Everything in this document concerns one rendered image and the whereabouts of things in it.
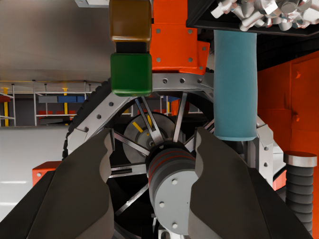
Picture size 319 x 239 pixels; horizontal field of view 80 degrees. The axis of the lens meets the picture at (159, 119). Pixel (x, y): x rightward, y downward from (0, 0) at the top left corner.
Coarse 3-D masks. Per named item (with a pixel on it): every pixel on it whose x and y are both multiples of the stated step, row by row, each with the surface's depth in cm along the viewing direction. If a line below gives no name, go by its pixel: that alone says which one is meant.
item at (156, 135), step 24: (192, 96) 65; (144, 120) 60; (168, 144) 65; (192, 144) 61; (240, 144) 62; (120, 168) 60; (144, 168) 60; (120, 192) 77; (120, 216) 63; (144, 216) 72
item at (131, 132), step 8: (136, 120) 104; (160, 120) 105; (168, 120) 106; (128, 128) 104; (136, 128) 104; (144, 128) 105; (152, 128) 105; (160, 128) 105; (168, 128) 106; (128, 136) 104; (136, 136) 105; (144, 136) 101; (168, 136) 106; (144, 144) 101; (128, 152) 105; (136, 152) 105; (136, 160) 105; (144, 160) 106
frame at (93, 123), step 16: (160, 80) 49; (176, 80) 49; (192, 80) 50; (208, 80) 50; (112, 96) 48; (96, 112) 48; (112, 112) 48; (80, 128) 48; (96, 128) 48; (256, 128) 52; (80, 144) 48; (256, 144) 53; (272, 144) 52; (256, 160) 53; (272, 160) 52; (272, 176) 52
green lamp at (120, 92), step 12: (120, 60) 18; (132, 60) 18; (144, 60) 18; (120, 72) 18; (132, 72) 18; (144, 72) 18; (120, 84) 18; (132, 84) 18; (144, 84) 18; (120, 96) 21; (132, 96) 21; (144, 96) 21
